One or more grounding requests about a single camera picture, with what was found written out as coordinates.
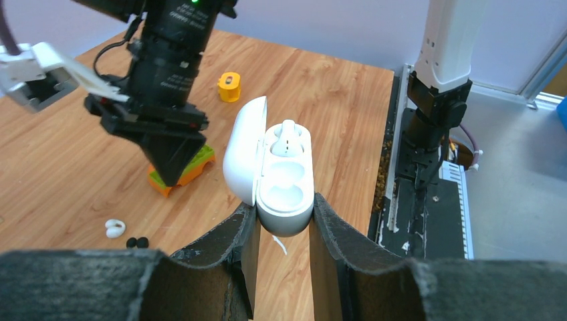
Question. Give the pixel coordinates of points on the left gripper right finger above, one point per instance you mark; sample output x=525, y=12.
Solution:
x=354, y=278

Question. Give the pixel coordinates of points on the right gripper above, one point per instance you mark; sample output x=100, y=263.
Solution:
x=166, y=40

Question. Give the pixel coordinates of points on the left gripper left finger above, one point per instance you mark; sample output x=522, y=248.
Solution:
x=212, y=278

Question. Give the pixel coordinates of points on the white earbud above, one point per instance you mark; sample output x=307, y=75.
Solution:
x=114, y=228
x=288, y=144

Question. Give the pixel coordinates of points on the white earbud charging case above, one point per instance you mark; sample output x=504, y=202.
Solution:
x=281, y=188

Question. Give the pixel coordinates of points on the orange toy piece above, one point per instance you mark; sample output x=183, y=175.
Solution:
x=192, y=171

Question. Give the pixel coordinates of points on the black earbud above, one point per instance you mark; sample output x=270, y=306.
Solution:
x=141, y=242

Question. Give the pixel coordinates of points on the yellow small toy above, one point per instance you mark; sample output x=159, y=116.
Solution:
x=229, y=87

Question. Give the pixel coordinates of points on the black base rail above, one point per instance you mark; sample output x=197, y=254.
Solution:
x=421, y=204

